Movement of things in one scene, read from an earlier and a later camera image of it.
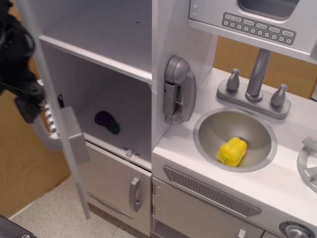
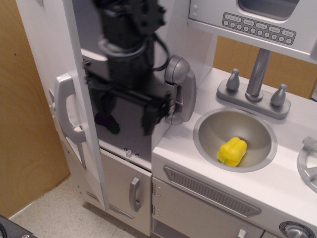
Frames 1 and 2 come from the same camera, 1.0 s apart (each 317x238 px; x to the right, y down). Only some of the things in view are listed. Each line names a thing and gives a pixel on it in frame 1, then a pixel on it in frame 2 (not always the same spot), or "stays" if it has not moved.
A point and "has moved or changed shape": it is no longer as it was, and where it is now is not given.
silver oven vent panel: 211,193 stays
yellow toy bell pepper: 232,152 stays
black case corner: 9,229 stays
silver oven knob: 294,229 stays
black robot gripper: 17,80 -> 131,83
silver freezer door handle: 133,190 stays
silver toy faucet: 253,97 stays
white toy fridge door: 32,36 has moved or changed shape
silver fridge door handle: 45,129 -> 64,88
